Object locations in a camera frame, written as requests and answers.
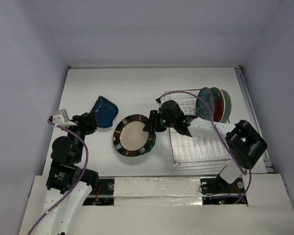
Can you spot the green plate with white rim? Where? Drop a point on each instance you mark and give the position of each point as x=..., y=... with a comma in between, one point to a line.
x=227, y=107

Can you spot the red and teal glazed plate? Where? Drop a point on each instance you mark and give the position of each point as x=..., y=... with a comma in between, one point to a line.
x=210, y=100

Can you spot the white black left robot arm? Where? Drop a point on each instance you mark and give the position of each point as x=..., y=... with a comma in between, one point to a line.
x=67, y=184

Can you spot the teal embossed scalloped plate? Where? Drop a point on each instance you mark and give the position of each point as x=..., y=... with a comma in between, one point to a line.
x=149, y=146

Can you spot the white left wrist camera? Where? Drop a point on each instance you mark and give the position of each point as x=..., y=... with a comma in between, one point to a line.
x=61, y=118

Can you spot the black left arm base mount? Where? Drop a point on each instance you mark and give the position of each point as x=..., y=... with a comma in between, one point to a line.
x=103, y=195

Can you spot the chrome wire dish rack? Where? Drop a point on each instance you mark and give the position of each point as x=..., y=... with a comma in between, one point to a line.
x=186, y=151

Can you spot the silver foil covered bar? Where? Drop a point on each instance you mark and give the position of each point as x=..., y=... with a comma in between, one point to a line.
x=157, y=191

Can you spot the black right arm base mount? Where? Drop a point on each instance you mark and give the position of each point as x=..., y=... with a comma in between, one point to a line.
x=213, y=186

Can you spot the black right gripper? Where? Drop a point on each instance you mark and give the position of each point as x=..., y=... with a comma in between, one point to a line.
x=153, y=121

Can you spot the beige plate with brown rim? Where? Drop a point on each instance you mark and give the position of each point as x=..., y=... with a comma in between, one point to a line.
x=129, y=139

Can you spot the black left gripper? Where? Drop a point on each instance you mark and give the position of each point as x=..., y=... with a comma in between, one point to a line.
x=86, y=121

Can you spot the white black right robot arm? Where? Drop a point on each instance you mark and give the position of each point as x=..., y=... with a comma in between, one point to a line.
x=243, y=143

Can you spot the dark blue teardrop plate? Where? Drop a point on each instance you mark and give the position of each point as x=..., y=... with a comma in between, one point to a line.
x=105, y=112

